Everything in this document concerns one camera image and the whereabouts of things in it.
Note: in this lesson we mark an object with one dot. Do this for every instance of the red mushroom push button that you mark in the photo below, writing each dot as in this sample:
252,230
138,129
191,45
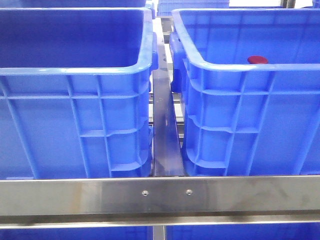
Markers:
257,60

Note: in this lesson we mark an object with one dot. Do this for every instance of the rail screw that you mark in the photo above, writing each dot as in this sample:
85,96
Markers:
189,192
145,193

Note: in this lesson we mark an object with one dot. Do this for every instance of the rear blue crate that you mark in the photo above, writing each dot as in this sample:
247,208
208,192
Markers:
165,7

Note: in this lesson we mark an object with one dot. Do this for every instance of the blue plastic crate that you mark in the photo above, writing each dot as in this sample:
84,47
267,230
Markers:
74,92
243,119

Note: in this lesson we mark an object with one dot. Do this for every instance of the lower right blue crate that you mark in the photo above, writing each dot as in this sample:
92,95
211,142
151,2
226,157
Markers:
272,231

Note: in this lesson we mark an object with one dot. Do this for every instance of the lower left blue crate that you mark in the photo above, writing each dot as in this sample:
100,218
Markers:
94,233

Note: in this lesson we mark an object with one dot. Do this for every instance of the steel front rack rail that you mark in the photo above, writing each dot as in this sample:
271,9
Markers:
113,202

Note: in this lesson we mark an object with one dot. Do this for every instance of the right blue plastic crate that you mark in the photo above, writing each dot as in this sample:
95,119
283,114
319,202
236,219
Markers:
243,119

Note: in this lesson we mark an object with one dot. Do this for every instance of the left rail screw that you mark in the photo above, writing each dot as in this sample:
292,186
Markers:
145,193

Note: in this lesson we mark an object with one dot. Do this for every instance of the right rail screw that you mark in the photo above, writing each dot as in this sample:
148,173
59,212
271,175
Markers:
189,192

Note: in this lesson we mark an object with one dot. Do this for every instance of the left blue plastic crate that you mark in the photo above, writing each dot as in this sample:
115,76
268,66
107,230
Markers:
74,92

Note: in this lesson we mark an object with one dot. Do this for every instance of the steel centre divider rail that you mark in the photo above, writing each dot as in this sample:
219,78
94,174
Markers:
167,158

